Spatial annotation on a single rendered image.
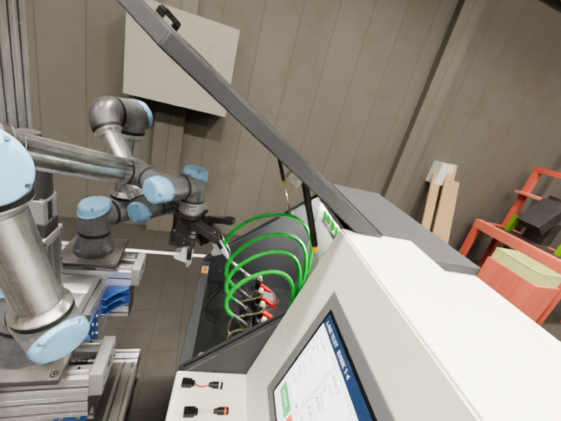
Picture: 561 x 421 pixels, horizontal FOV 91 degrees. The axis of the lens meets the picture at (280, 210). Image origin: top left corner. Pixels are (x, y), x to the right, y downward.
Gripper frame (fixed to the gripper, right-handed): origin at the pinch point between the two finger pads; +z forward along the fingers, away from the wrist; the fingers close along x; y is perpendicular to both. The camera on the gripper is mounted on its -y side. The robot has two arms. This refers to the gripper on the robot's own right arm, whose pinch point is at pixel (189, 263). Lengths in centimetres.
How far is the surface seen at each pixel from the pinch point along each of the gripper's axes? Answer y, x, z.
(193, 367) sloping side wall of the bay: -7.7, 22.7, 22.5
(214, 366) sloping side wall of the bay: -14.1, 23.0, 21.2
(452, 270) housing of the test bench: -79, 23, -26
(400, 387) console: -37, 62, -26
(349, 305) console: -37, 43, -25
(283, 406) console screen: -29, 46, 4
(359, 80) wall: -143, -272, -109
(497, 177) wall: -441, -306, -37
